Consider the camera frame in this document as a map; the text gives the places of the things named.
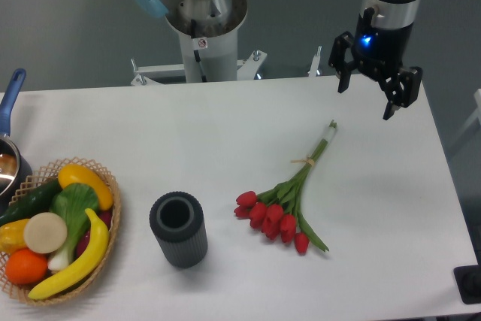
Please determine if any white frame at right edge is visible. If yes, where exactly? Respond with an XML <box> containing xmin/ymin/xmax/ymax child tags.
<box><xmin>446</xmin><ymin>89</ymin><xmax>480</xmax><ymax>159</ymax></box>

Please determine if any green cucumber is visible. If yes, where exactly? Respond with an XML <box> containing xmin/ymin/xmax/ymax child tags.
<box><xmin>1</xmin><ymin>179</ymin><xmax>62</xmax><ymax>226</ymax></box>

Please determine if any dark grey ribbed vase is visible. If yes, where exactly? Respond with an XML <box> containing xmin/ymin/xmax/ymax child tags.
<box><xmin>149</xmin><ymin>191</ymin><xmax>208</xmax><ymax>268</ymax></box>

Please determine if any yellow banana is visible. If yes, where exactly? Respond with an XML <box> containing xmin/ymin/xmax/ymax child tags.
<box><xmin>28</xmin><ymin>208</ymin><xmax>109</xmax><ymax>301</ymax></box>

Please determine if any black device at table edge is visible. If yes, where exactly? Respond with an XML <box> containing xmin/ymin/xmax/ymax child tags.
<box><xmin>453</xmin><ymin>265</ymin><xmax>480</xmax><ymax>304</ymax></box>

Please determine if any red fruit in basket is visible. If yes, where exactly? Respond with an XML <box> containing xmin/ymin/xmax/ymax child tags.
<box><xmin>75</xmin><ymin>210</ymin><xmax>113</xmax><ymax>259</ymax></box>

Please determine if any yellow squash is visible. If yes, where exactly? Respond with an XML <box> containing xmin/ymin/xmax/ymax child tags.
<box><xmin>58</xmin><ymin>164</ymin><xmax>113</xmax><ymax>210</ymax></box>

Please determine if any beige round disc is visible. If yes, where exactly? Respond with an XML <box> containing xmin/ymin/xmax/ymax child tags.
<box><xmin>23</xmin><ymin>212</ymin><xmax>68</xmax><ymax>254</ymax></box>

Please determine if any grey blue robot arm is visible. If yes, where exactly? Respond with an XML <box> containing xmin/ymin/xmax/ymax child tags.
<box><xmin>135</xmin><ymin>0</ymin><xmax>423</xmax><ymax>119</ymax></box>

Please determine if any woven wicker basket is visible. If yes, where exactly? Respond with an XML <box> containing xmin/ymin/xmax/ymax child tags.
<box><xmin>1</xmin><ymin>157</ymin><xmax>121</xmax><ymax>305</ymax></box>

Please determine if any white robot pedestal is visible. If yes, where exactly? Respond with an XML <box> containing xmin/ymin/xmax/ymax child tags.
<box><xmin>135</xmin><ymin>0</ymin><xmax>268</xmax><ymax>83</ymax></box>

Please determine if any orange fruit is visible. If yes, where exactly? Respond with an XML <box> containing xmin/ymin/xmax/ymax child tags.
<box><xmin>5</xmin><ymin>248</ymin><xmax>47</xmax><ymax>285</ymax></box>

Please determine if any yellow bell pepper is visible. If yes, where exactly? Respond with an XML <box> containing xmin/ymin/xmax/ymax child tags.
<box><xmin>0</xmin><ymin>219</ymin><xmax>29</xmax><ymax>254</ymax></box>

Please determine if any blue handled saucepan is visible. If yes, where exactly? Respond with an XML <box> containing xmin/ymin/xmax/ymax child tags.
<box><xmin>1</xmin><ymin>68</ymin><xmax>32</xmax><ymax>214</ymax></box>

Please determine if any green bok choy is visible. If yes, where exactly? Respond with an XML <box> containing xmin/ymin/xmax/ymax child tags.
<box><xmin>48</xmin><ymin>183</ymin><xmax>99</xmax><ymax>273</ymax></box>

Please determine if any red tulip bouquet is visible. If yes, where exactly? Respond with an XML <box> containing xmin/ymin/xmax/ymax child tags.
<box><xmin>234</xmin><ymin>120</ymin><xmax>337</xmax><ymax>255</ymax></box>

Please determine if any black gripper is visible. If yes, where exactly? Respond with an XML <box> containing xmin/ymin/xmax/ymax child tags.
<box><xmin>328</xmin><ymin>11</ymin><xmax>423</xmax><ymax>120</ymax></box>

